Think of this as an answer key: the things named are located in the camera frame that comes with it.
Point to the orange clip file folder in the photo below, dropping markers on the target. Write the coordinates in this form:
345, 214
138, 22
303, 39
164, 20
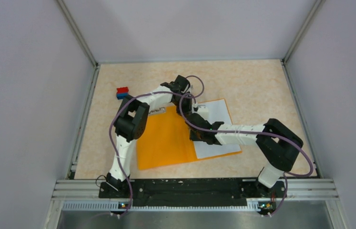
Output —
165, 142

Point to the white slotted cable duct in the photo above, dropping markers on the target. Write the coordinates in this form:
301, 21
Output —
117, 206

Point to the silver metal folder clip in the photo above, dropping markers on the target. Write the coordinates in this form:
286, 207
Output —
157, 111

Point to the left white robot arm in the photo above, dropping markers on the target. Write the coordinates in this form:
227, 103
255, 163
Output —
131, 119

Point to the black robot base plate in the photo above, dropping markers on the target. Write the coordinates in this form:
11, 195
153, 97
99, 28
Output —
192, 192

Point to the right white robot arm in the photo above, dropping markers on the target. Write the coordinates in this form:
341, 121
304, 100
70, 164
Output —
277, 142

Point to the red and blue toy brick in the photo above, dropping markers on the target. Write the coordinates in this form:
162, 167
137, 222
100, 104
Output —
122, 92

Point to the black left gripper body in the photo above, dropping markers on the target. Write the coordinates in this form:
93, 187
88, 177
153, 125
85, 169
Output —
183, 104

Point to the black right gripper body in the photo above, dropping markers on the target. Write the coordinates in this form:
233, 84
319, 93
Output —
197, 136

